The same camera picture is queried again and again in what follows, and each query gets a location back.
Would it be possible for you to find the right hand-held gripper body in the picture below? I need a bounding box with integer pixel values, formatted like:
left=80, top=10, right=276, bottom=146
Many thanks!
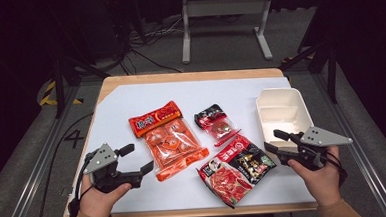
left=276, top=123, right=355, bottom=173

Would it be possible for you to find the wooden table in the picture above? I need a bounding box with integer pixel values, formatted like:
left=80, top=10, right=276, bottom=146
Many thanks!
left=55, top=65, right=320, bottom=217

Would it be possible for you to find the aluminium floor rail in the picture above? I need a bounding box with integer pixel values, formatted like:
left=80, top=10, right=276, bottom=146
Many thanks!
left=311, top=67, right=386, bottom=217
left=0, top=83, right=90, bottom=217

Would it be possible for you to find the white divided container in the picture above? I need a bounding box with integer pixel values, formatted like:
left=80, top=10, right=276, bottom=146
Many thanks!
left=254, top=85, right=316, bottom=151

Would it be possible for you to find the white table mat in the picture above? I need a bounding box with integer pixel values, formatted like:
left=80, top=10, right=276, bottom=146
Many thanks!
left=61, top=74, right=317, bottom=217

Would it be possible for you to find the thin black floor cable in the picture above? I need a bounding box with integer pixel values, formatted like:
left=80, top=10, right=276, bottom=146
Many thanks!
left=30, top=113, right=101, bottom=217

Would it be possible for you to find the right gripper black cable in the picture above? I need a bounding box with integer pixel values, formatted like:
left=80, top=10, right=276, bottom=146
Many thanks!
left=322, top=149, right=349, bottom=188

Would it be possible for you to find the large orange seasoning packet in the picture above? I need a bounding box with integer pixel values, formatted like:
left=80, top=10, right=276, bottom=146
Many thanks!
left=127, top=98, right=212, bottom=184

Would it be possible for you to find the small red black packet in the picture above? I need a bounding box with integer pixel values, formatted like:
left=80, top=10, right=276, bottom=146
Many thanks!
left=193, top=102, right=243, bottom=148

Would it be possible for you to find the white metal desk frame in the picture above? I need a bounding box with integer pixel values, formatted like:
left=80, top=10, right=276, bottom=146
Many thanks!
left=178, top=0, right=279, bottom=65

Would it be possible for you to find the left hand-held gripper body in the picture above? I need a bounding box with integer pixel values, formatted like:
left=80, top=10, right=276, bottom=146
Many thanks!
left=82, top=140, right=143, bottom=195

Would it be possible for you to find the bundle of floor cables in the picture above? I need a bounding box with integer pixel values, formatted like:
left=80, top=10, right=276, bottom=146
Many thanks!
left=109, top=15, right=188, bottom=78

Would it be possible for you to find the large red black packet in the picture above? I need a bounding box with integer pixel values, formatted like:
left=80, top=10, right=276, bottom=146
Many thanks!
left=195, top=132, right=280, bottom=210

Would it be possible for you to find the person's left hand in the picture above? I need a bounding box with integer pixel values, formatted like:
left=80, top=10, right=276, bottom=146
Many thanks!
left=77, top=171, right=135, bottom=217

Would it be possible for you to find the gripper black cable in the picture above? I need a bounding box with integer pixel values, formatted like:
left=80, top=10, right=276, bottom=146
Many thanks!
left=322, top=149, right=349, bottom=188
left=64, top=150, right=100, bottom=217

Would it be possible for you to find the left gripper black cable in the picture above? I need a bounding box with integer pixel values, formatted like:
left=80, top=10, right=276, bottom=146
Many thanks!
left=64, top=150, right=100, bottom=217

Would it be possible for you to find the black tripod stand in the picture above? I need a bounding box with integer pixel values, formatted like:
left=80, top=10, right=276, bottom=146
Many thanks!
left=278, top=39, right=341, bottom=108
left=48, top=51, right=113, bottom=120

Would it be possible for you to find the person's right hand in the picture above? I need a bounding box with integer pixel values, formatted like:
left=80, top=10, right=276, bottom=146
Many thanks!
left=286, top=145, right=344, bottom=209

